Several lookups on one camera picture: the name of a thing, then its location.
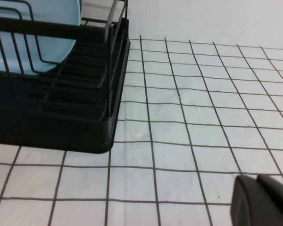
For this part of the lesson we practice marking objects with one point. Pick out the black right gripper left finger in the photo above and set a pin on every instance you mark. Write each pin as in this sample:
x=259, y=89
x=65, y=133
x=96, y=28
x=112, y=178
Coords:
x=247, y=202

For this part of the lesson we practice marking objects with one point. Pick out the black dish drying rack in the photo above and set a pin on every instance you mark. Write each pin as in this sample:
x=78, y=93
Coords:
x=61, y=134

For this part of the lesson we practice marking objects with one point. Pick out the light blue plate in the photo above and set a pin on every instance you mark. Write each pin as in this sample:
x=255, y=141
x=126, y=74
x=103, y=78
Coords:
x=61, y=11

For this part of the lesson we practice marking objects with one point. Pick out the white black-grid tablecloth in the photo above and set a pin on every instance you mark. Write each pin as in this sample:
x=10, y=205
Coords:
x=179, y=141

